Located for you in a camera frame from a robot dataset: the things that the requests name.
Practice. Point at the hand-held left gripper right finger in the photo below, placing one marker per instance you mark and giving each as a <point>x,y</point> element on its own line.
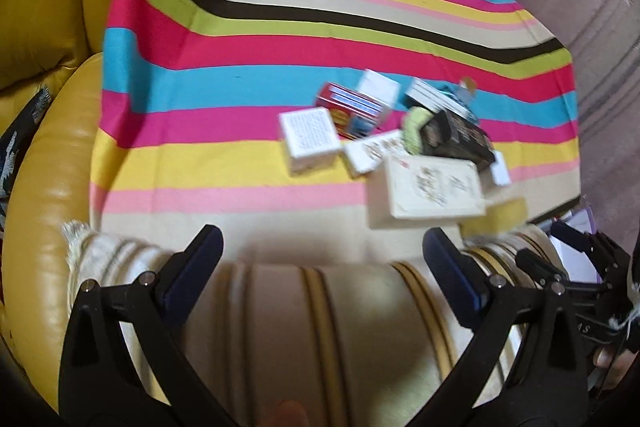
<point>452,274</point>

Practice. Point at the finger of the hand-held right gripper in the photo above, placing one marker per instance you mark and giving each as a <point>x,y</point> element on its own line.
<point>572,234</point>
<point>540,266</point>

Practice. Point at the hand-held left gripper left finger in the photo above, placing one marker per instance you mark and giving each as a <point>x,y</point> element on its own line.
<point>199,268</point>

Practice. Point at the white box with gold logo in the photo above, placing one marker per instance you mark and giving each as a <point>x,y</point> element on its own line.
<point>372,153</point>

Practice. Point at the small teal box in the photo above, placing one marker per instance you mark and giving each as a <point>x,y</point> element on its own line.
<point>454,94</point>

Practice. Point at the person's right hand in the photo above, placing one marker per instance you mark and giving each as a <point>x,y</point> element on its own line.
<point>611,364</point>

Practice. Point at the purple white papers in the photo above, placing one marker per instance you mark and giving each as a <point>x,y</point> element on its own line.
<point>577,219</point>

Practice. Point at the yellow block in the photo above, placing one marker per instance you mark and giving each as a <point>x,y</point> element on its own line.
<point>494,215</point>

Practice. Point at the large cream flat box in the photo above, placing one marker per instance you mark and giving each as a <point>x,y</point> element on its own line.
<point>430,192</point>

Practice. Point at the cream striped cushion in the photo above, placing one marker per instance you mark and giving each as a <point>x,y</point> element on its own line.
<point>350,337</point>

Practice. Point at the black patterned box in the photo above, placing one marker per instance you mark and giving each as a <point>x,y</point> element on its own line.
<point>457,139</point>

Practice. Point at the green round item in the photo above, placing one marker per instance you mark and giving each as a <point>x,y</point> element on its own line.
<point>414,129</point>

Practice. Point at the white box with small print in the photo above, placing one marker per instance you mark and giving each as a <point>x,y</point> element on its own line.
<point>307,139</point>

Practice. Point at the white striped box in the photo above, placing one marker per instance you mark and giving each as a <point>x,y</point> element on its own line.
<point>432,99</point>

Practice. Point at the red colourful box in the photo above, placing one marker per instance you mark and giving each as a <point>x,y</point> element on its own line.
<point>350,109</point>

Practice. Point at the plain white cube box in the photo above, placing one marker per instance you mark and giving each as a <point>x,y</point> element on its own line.
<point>378,87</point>

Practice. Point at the dark patterned pillow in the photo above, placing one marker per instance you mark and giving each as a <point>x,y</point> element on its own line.
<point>20,142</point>

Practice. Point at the colourful striped cloth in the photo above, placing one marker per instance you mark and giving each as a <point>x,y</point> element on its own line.
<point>280,47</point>

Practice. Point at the yellow leather sofa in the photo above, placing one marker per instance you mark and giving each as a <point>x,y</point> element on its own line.
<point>45,7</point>

